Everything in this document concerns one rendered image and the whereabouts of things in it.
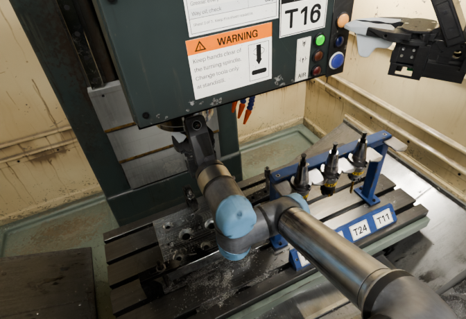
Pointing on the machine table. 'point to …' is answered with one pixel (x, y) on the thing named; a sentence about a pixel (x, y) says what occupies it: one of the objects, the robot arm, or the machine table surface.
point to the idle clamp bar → (259, 196)
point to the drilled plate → (206, 256)
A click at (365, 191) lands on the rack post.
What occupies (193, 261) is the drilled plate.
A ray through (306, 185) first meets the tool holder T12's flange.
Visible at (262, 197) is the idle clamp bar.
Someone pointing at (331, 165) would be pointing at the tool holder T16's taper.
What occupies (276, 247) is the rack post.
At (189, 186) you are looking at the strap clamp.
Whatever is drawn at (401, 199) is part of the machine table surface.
